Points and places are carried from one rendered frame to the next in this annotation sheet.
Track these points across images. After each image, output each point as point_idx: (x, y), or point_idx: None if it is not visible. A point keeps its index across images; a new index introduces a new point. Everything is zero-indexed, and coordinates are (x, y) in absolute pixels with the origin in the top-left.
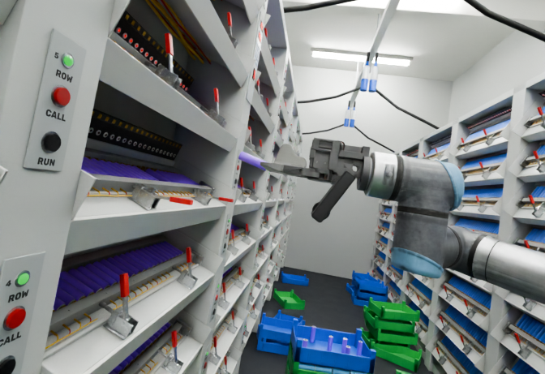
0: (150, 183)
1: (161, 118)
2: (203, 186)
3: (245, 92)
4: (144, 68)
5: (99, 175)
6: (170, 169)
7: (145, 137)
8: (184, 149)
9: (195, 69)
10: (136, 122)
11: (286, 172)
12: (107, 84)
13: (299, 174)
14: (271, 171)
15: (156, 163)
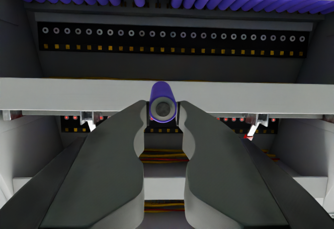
0: None
1: (82, 71)
2: None
3: (3, 180)
4: (330, 112)
5: None
6: (57, 8)
7: (138, 44)
8: (22, 43)
9: (54, 142)
10: (131, 56)
11: (257, 149)
12: (185, 77)
13: (317, 205)
14: (145, 104)
15: (94, 13)
